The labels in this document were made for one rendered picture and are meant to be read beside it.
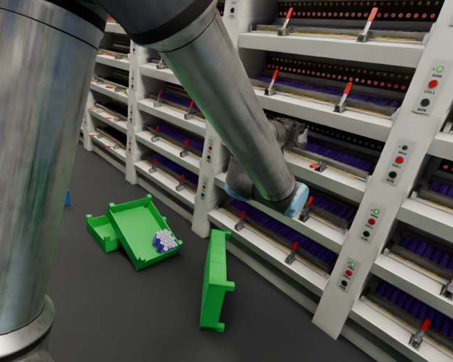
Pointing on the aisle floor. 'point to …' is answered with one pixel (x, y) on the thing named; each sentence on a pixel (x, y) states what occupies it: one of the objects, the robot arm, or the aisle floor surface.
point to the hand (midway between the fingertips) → (300, 141)
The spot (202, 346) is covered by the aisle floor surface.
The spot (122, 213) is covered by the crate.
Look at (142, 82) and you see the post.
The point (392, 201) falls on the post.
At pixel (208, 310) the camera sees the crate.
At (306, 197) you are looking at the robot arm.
